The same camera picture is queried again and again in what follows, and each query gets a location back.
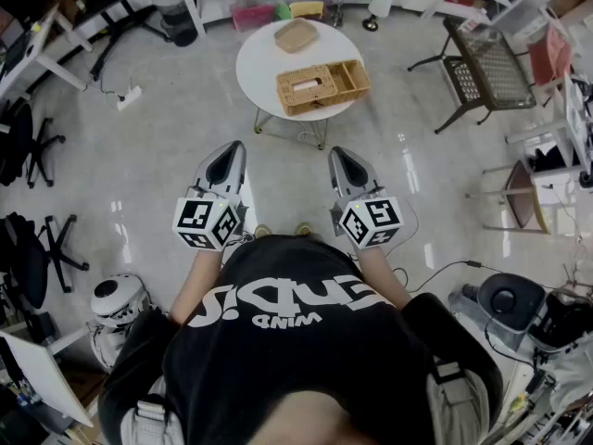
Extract white round side table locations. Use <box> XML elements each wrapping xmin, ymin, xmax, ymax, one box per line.
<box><xmin>234</xmin><ymin>16</ymin><xmax>368</xmax><ymax>151</ymax></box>

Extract wicker organizer basket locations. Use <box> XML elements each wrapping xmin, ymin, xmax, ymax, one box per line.
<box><xmin>275</xmin><ymin>58</ymin><xmax>372</xmax><ymax>118</ymax></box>

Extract white board panel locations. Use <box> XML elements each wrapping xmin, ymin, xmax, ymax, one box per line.
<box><xmin>0</xmin><ymin>330</ymin><xmax>95</xmax><ymax>429</ymax></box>

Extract white desk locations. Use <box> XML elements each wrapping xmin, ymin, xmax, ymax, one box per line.
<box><xmin>0</xmin><ymin>6</ymin><xmax>95</xmax><ymax>102</ymax></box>

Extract yellow storage basket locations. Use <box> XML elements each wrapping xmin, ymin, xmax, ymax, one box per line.
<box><xmin>288</xmin><ymin>0</ymin><xmax>328</xmax><ymax>20</ymax></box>

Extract black and grey device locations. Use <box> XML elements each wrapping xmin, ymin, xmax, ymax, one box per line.
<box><xmin>475</xmin><ymin>272</ymin><xmax>548</xmax><ymax>343</ymax></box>

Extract white round-topped machine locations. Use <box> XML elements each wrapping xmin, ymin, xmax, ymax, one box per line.
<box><xmin>87</xmin><ymin>273</ymin><xmax>153</xmax><ymax>371</ymax></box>

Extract black bag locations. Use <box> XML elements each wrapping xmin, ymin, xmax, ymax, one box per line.
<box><xmin>526</xmin><ymin>288</ymin><xmax>593</xmax><ymax>352</ymax></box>

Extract white table lamp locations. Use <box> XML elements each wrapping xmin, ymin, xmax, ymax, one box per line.
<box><xmin>361</xmin><ymin>0</ymin><xmax>395</xmax><ymax>33</ymax></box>

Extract pink bag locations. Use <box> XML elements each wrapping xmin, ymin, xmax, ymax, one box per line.
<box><xmin>526</xmin><ymin>24</ymin><xmax>574</xmax><ymax>88</ymax></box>

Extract black floor cable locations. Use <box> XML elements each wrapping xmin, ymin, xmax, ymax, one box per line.
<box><xmin>392</xmin><ymin>259</ymin><xmax>484</xmax><ymax>296</ymax></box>

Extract person's left forearm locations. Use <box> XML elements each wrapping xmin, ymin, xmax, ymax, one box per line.
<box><xmin>168</xmin><ymin>247</ymin><xmax>224</xmax><ymax>328</ymax></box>

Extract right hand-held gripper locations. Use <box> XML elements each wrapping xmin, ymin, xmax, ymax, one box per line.
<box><xmin>327</xmin><ymin>146</ymin><xmax>405</xmax><ymax>252</ymax></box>

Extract white power strip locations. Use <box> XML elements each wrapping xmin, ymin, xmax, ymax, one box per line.
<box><xmin>115</xmin><ymin>85</ymin><xmax>144</xmax><ymax>112</ymax></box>

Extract pink storage box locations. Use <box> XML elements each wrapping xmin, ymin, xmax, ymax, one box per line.
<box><xmin>231</xmin><ymin>0</ymin><xmax>280</xmax><ymax>32</ymax></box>

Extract black mesh waste bin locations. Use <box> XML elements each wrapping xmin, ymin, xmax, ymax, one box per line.
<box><xmin>149</xmin><ymin>0</ymin><xmax>200</xmax><ymax>48</ymax></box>

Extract person's black printed t-shirt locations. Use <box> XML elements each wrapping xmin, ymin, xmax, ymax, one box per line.
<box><xmin>97</xmin><ymin>234</ymin><xmax>505</xmax><ymax>445</ymax></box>

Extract person's right forearm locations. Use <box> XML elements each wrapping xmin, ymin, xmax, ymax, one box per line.
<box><xmin>355</xmin><ymin>244</ymin><xmax>413</xmax><ymax>311</ymax></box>

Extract white equipment rack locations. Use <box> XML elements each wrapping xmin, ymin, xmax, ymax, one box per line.
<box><xmin>504</xmin><ymin>72</ymin><xmax>593</xmax><ymax>190</ymax></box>

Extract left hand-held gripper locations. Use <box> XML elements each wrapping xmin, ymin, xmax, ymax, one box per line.
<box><xmin>172</xmin><ymin>140</ymin><xmax>250</xmax><ymax>252</ymax></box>

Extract black office chair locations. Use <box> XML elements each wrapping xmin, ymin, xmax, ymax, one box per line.
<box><xmin>0</xmin><ymin>211</ymin><xmax>91</xmax><ymax>311</ymax></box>
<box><xmin>0</xmin><ymin>101</ymin><xmax>67</xmax><ymax>190</ymax></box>

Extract brown seat metal chair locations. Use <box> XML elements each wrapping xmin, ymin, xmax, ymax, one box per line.
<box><xmin>464</xmin><ymin>159</ymin><xmax>553</xmax><ymax>236</ymax></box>

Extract black frame stand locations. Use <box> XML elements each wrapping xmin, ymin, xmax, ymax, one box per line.
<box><xmin>58</xmin><ymin>0</ymin><xmax>173</xmax><ymax>83</ymax></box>

